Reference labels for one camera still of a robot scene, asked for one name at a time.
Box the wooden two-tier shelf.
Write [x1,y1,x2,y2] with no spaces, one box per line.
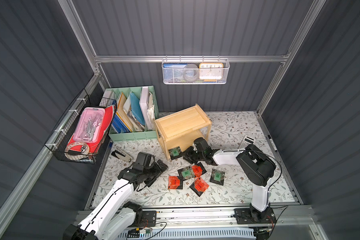
[155,105,212,161]

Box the white wire wall basket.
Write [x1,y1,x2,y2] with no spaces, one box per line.
[162,57,231,85]

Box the blue box in wall basket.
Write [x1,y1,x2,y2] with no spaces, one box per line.
[162,63,187,85]

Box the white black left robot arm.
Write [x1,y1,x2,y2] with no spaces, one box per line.
[63,152,168,240]

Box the black marker pen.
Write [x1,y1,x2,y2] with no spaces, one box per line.
[268,135,278,152]

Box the black wire side basket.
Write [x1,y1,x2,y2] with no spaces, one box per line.
[45,91,117,164]

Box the green file organizer box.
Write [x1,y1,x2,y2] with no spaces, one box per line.
[102,86,159,142]

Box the pink plastic case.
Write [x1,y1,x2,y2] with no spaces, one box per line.
[73,107,106,144]

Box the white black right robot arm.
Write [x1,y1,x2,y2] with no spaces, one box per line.
[181,137,277,224]

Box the grey tape roll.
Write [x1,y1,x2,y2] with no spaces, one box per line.
[183,64,199,83]

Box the clear tape roll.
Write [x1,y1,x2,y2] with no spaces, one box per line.
[65,142,90,155]

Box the black stapler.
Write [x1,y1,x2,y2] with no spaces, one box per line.
[111,149,133,163]

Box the white calculator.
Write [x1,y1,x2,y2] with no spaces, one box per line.
[239,135,256,150]

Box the red tea bag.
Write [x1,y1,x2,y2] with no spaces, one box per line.
[168,176,183,190]
[190,177,209,197]
[192,163,207,178]

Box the green tea bag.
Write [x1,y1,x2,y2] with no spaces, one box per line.
[168,146,182,160]
[210,169,225,186]
[178,166,195,181]

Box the yellow white clock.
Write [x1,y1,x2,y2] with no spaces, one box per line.
[199,63,224,81]

